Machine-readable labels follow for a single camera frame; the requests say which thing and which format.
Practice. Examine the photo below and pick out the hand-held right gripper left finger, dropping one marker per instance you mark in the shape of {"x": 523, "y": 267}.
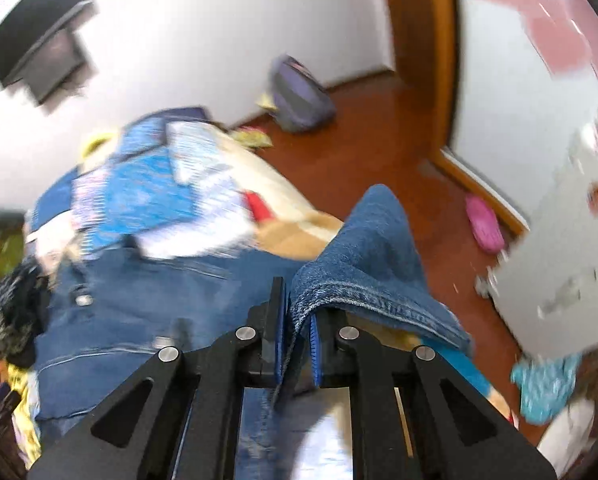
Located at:
{"x": 279, "y": 355}

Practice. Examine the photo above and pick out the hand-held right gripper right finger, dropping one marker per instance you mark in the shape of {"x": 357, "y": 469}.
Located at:
{"x": 315, "y": 355}

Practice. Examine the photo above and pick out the blue denim jeans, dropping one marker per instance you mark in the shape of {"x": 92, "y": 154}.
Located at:
{"x": 144, "y": 305}

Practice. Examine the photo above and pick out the dark patterned clothes pile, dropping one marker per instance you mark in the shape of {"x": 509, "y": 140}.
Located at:
{"x": 16, "y": 310}

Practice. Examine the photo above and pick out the small red item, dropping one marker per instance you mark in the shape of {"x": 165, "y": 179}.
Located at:
{"x": 258, "y": 207}

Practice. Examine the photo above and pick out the pink slipper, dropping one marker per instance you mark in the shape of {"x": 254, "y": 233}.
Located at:
{"x": 485, "y": 225}

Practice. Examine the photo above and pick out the blue patchwork blanket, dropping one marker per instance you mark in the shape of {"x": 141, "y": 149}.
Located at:
{"x": 144, "y": 185}

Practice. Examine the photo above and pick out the yellow snack packet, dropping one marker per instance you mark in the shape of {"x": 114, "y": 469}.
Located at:
{"x": 251, "y": 138}
{"x": 268, "y": 101}

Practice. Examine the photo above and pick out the teal patterned cloth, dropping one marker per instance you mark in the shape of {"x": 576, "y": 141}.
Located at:
{"x": 544, "y": 385}

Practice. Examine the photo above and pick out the purple backpack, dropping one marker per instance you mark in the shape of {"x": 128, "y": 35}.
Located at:
{"x": 299, "y": 100}

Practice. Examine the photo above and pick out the yellow printed cloth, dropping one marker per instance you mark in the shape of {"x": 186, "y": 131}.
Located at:
{"x": 21, "y": 410}

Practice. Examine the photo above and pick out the white cloth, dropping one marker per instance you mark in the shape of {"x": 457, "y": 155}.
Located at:
{"x": 569, "y": 435}

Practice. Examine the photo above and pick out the white cabinet with stickers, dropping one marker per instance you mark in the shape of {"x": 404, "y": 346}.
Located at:
{"x": 564, "y": 240}

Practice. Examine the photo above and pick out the yellow tube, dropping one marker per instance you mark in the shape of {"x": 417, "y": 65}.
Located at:
{"x": 98, "y": 142}

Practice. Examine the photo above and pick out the dark green cloth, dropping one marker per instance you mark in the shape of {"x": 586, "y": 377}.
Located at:
{"x": 1, "y": 220}

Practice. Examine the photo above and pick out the wooden door frame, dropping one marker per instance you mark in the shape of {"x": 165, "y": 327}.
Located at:
{"x": 419, "y": 50}

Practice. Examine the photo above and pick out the black wall television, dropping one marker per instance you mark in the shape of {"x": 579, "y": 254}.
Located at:
{"x": 34, "y": 45}

